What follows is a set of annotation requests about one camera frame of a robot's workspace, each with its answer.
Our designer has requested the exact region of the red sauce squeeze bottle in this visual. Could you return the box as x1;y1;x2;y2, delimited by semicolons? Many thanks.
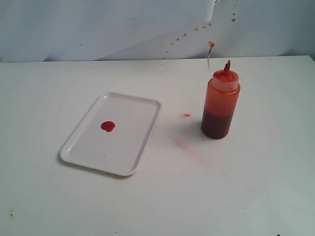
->
201;60;241;139

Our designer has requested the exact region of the white rectangular plastic tray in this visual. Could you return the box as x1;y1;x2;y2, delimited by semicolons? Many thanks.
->
60;92;161;177

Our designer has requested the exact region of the red sauce blob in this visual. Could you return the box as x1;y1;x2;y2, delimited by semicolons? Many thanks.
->
100;121;116;132

